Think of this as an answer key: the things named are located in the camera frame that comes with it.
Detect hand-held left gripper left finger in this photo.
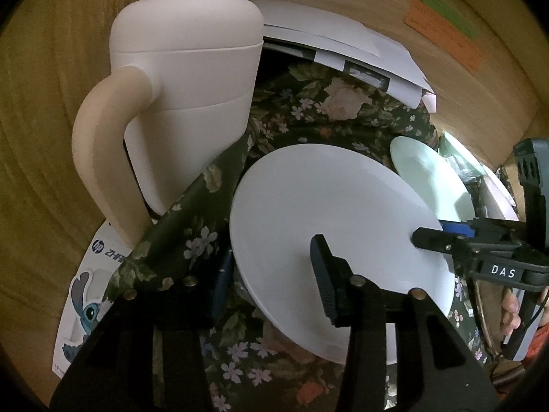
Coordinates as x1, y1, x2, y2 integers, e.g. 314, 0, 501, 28
49, 247, 235, 412

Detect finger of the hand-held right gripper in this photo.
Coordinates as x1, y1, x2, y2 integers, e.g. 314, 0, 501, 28
411, 227, 481, 267
441, 219, 522, 243

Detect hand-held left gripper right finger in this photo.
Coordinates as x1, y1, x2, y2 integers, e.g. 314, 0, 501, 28
309, 234, 500, 412

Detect pale green bowl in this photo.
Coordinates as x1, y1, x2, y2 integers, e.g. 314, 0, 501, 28
389, 136, 476, 224

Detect large white plate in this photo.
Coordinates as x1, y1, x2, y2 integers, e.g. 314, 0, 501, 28
229, 144, 455, 365

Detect person's right hand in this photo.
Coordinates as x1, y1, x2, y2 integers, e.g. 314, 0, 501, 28
500, 288, 526, 330

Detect small white plate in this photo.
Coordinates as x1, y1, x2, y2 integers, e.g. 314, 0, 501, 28
442, 133, 521, 224

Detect dark floral tablecloth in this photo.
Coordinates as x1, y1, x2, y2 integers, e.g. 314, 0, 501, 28
103, 58, 498, 412

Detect orange sticky note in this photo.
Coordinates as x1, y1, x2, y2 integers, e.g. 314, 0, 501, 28
404, 0, 484, 76

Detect green sticky note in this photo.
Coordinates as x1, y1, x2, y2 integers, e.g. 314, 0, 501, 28
420, 0, 479, 39

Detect stack of white papers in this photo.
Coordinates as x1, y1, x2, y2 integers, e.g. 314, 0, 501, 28
253, 0, 437, 109

